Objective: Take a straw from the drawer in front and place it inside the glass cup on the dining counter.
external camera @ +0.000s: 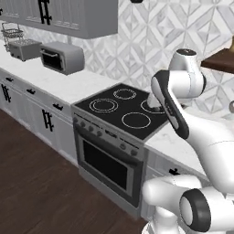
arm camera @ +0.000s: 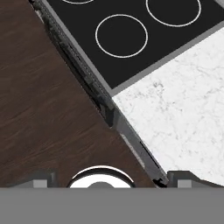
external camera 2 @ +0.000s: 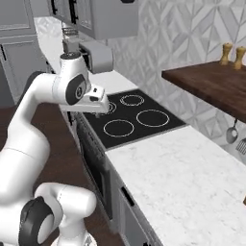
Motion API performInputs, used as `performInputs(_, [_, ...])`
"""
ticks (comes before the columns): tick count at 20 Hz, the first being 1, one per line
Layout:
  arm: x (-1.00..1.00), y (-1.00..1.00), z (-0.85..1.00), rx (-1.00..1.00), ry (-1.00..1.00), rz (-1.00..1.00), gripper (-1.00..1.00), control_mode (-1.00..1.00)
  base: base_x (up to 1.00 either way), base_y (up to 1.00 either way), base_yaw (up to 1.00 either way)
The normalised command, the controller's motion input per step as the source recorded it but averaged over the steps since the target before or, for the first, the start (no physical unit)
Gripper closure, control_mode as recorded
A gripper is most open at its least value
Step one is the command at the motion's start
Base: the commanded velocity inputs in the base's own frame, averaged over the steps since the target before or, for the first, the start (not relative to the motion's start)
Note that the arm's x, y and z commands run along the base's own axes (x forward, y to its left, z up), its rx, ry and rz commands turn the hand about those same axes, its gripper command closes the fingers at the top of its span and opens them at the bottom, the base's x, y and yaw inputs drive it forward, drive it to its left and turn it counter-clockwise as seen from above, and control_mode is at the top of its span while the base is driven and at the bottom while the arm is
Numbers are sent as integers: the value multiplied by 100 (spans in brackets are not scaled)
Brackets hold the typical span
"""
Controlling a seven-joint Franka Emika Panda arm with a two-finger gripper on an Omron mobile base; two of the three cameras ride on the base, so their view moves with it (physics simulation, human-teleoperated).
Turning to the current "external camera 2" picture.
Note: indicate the hanging metal spatula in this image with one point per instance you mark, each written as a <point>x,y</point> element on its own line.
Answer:
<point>241,146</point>

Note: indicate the grey wall cupboards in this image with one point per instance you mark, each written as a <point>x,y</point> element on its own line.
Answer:
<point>109,17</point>

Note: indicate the grey drawer front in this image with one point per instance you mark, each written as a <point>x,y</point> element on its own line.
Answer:
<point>134,224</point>

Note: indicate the black hob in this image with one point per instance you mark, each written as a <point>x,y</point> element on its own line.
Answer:
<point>137,118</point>

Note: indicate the dark wooden shelf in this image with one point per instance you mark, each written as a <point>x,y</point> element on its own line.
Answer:
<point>214,86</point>

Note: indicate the grey oven with dark door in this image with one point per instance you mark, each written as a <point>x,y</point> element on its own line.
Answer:
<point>96,169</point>

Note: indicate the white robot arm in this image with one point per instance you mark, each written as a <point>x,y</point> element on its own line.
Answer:
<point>29,150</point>

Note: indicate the grey tall cupboards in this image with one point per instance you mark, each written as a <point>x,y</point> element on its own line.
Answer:
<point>19,54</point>

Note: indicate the wooden pepper mill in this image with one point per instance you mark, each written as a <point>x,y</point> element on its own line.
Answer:
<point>239,58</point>
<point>226,54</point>

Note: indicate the hanging metal ladle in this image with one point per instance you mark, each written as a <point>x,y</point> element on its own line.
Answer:
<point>232,134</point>

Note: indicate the grey small appliance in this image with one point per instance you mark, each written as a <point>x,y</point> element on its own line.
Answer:
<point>70,43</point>

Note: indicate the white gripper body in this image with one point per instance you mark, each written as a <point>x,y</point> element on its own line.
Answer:
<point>93,106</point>

